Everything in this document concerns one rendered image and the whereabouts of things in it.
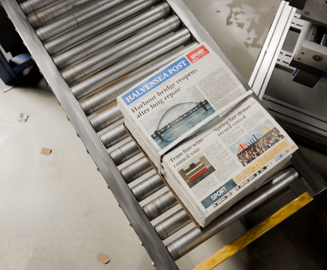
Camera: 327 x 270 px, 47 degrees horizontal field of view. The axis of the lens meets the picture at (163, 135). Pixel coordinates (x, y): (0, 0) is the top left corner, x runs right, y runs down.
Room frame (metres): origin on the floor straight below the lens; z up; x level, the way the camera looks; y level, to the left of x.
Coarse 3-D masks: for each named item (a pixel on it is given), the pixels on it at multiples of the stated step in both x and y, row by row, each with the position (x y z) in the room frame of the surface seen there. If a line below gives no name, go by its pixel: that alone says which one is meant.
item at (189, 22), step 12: (168, 0) 0.92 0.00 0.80; (180, 0) 0.92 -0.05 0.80; (180, 12) 0.87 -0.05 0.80; (192, 24) 0.82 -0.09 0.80; (192, 36) 0.78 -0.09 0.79; (204, 36) 0.77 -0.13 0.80; (216, 48) 0.73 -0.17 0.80; (228, 60) 0.68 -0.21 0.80; (252, 96) 0.55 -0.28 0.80; (264, 108) 0.51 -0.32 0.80; (276, 120) 0.47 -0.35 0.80; (300, 156) 0.35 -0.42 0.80; (300, 168) 0.32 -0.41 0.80; (312, 168) 0.32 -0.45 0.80; (300, 180) 0.29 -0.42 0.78; (312, 180) 0.28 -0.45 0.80; (300, 192) 0.26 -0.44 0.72; (312, 192) 0.25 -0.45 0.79
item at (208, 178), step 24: (240, 120) 0.37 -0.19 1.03; (264, 120) 0.37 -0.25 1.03; (216, 144) 0.30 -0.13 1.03; (240, 144) 0.30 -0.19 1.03; (264, 144) 0.31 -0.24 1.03; (288, 144) 0.31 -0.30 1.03; (168, 168) 0.24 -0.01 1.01; (192, 168) 0.24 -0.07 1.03; (216, 168) 0.24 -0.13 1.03; (240, 168) 0.24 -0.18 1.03; (264, 168) 0.25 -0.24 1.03; (192, 192) 0.18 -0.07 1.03; (216, 192) 0.19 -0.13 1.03; (240, 192) 0.19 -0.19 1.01; (192, 216) 0.16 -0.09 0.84; (216, 216) 0.15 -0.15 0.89
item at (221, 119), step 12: (228, 96) 0.43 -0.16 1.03; (216, 108) 0.40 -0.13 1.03; (228, 108) 0.40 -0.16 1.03; (240, 108) 0.40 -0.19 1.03; (192, 120) 0.36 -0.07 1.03; (216, 120) 0.37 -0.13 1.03; (228, 120) 0.37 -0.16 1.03; (180, 132) 0.33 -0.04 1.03; (204, 132) 0.33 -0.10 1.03; (156, 144) 0.30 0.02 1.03; (168, 144) 0.30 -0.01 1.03; (180, 144) 0.30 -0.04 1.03; (192, 144) 0.30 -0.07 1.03; (156, 156) 0.28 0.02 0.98; (168, 156) 0.27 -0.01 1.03; (156, 168) 0.29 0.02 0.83
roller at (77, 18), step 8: (104, 0) 0.91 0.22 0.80; (112, 0) 0.91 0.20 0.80; (120, 0) 0.92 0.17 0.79; (128, 0) 0.94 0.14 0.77; (88, 8) 0.87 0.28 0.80; (96, 8) 0.88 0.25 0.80; (104, 8) 0.89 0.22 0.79; (112, 8) 0.90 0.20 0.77; (72, 16) 0.84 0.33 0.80; (80, 16) 0.84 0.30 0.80; (88, 16) 0.85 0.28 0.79; (96, 16) 0.86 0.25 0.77; (56, 24) 0.80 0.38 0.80; (64, 24) 0.81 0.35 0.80; (72, 24) 0.81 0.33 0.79; (80, 24) 0.83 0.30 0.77; (40, 32) 0.77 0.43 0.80; (48, 32) 0.77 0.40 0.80; (56, 32) 0.78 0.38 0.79; (64, 32) 0.79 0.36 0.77; (48, 40) 0.76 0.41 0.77
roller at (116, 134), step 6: (120, 126) 0.43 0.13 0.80; (108, 132) 0.41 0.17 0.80; (114, 132) 0.41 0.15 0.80; (120, 132) 0.41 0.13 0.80; (126, 132) 0.42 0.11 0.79; (102, 138) 0.39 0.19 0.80; (108, 138) 0.39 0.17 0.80; (114, 138) 0.39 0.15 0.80; (120, 138) 0.40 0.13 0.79; (108, 144) 0.38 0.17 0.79; (114, 144) 0.38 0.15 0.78
